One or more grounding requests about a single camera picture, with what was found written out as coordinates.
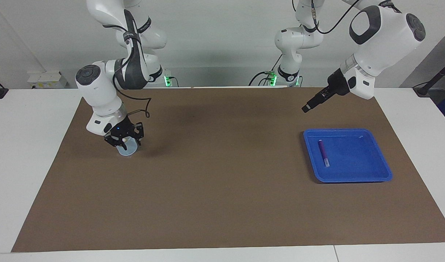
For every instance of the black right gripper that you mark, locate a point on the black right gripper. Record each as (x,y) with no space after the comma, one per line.
(121,131)

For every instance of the green lit base connector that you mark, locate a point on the green lit base connector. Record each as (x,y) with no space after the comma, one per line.
(299,81)
(167,80)
(272,78)

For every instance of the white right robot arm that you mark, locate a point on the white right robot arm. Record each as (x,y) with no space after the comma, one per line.
(98,87)

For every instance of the white box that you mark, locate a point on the white box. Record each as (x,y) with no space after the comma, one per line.
(47,78)

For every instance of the blue plastic tray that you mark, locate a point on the blue plastic tray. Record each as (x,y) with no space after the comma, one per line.
(353,156)

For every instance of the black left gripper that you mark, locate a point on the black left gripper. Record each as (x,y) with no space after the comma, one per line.
(337,83)

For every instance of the black stand pole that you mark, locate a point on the black stand pole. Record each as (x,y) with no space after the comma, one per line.
(431,82)

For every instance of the purple marker pen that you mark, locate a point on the purple marker pen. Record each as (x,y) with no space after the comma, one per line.
(323,153)

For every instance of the translucent plastic cup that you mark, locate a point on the translucent plastic cup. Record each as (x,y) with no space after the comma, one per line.
(129,151)

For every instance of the brown table mat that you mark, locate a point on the brown table mat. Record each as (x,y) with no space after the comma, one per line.
(222,182)

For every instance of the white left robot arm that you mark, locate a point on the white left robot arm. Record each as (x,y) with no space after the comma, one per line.
(386,40)

